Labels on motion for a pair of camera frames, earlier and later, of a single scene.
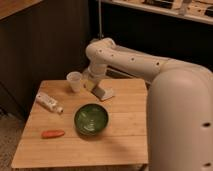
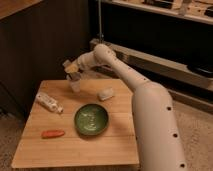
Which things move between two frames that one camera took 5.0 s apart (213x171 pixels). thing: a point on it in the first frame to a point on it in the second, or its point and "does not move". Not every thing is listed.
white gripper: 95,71 to 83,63
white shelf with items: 199,10 does not move
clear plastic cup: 74,78 does not move
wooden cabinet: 9,7 does not move
